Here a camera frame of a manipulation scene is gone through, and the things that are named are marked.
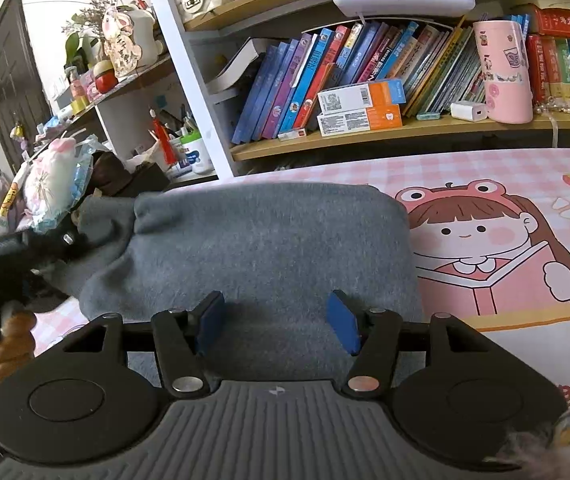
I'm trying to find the white ribbons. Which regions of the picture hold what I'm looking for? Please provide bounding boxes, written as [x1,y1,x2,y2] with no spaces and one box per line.
[548,110,570,151]

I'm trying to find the pink printed tumbler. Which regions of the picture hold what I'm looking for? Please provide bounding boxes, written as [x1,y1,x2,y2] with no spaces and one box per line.
[472,19,534,125]

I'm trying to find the row of blue and purple books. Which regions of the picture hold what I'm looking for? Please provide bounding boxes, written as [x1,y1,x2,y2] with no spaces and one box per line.
[231,20,488,145]

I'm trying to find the thick white paperback book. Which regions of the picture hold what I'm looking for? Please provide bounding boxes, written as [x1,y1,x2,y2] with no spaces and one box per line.
[207,37,266,95]

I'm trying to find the dark brown pouch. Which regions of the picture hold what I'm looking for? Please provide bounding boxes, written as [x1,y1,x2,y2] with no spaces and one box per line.
[92,150,136,196]

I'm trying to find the dried flower bunch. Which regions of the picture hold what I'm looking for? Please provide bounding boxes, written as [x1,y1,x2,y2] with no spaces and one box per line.
[62,0,110,36]

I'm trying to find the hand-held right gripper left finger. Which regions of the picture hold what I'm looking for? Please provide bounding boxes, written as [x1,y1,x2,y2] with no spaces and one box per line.
[60,290,227,400]

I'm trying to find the plush toy in plastic bag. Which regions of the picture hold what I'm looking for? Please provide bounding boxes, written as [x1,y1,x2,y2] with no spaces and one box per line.
[25,135,96,233]

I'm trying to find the white charger cube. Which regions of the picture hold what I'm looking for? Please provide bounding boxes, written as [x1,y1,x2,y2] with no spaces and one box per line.
[450,101,488,123]

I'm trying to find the white can green lid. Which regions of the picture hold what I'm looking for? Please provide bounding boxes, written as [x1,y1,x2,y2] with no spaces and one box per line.
[180,132,215,175]

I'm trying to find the pink cartoon table mat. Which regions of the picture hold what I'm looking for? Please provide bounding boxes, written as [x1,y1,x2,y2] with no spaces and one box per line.
[30,147,570,411]

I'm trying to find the person's left hand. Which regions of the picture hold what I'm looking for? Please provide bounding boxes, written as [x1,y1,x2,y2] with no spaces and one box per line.
[0,311,37,382]

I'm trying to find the dark brown door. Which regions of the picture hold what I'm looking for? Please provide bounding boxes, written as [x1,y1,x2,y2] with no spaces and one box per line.
[0,0,53,173]

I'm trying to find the black box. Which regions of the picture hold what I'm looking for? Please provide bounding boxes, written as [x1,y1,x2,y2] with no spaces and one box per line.
[125,162,171,193]

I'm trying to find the bunch of pens and pencils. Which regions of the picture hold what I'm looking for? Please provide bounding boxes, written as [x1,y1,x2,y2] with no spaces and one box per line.
[157,102,201,138]

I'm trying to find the white wooden bookshelf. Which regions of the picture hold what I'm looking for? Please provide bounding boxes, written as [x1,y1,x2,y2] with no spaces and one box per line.
[35,0,570,181]

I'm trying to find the red and cream doll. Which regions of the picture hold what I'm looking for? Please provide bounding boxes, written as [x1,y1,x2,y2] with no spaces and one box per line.
[94,60,118,93]

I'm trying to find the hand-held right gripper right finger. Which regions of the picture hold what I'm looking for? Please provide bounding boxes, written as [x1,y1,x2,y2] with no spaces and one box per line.
[326,289,498,398]

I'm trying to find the orange and white box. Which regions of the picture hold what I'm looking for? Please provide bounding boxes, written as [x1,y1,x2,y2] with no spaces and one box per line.
[316,105,403,137]
[317,80,407,113]

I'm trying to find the red tassel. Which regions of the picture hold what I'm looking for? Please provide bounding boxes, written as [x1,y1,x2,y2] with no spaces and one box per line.
[151,110,178,168]

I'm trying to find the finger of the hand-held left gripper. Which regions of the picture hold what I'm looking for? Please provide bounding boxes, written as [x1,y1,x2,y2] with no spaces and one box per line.
[27,227,88,267]

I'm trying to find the red hardcover book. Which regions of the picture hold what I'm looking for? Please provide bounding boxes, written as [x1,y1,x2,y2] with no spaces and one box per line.
[541,35,563,103]
[525,35,548,106]

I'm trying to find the grey sweater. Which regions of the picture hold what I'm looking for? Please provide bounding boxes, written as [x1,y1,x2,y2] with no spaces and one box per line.
[47,180,426,391]

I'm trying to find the green potted plant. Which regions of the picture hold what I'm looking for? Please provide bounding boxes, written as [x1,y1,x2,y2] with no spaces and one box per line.
[65,30,90,68]

